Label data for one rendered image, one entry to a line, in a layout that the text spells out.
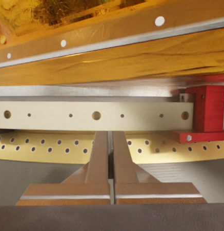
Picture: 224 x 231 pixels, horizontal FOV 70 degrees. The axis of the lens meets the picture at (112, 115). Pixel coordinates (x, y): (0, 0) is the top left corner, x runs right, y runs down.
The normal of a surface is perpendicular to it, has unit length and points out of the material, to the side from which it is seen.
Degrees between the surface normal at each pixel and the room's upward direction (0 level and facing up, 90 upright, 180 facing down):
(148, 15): 90
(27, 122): 90
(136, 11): 95
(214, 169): 62
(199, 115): 90
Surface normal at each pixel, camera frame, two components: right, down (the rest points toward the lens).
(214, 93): 0.20, 0.08
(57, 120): -0.08, 0.08
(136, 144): 0.07, -0.40
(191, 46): -0.47, 0.07
